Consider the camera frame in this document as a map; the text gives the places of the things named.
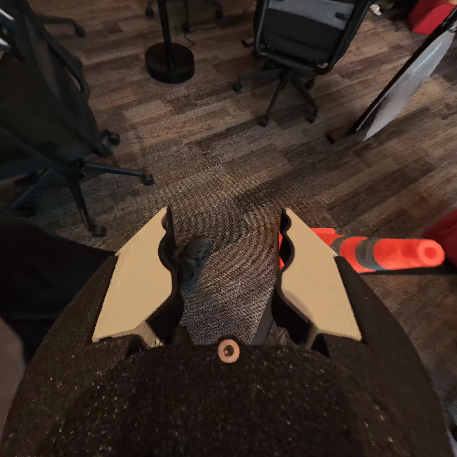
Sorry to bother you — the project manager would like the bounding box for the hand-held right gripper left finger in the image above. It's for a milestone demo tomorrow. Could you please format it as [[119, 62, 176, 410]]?
[[92, 207, 183, 343]]

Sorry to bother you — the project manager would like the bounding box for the white reflector board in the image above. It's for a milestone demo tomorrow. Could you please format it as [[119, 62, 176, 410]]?
[[349, 6, 457, 143]]

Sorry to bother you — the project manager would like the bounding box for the person's leg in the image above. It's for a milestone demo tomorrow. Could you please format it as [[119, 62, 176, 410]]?
[[0, 218, 116, 358]]

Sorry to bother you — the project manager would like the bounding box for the orange traffic cone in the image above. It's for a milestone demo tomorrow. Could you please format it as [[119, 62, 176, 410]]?
[[277, 227, 447, 275]]

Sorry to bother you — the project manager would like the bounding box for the orange tote bag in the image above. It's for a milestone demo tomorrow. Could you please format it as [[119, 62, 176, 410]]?
[[407, 0, 457, 36]]

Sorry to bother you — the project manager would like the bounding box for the grey back office chair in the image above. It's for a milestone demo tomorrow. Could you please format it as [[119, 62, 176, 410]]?
[[232, 0, 373, 128]]

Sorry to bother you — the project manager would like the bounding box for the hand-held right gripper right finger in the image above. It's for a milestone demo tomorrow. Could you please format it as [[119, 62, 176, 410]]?
[[276, 209, 364, 342]]

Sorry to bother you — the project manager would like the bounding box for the black mesh office chair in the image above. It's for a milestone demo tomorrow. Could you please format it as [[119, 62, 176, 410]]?
[[0, 0, 155, 238]]

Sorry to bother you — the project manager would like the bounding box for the black floor stand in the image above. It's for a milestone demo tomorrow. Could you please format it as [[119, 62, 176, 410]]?
[[145, 0, 195, 84]]

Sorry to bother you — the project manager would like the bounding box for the person's black shoe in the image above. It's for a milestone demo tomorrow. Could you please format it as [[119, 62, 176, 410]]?
[[175, 236, 213, 288]]

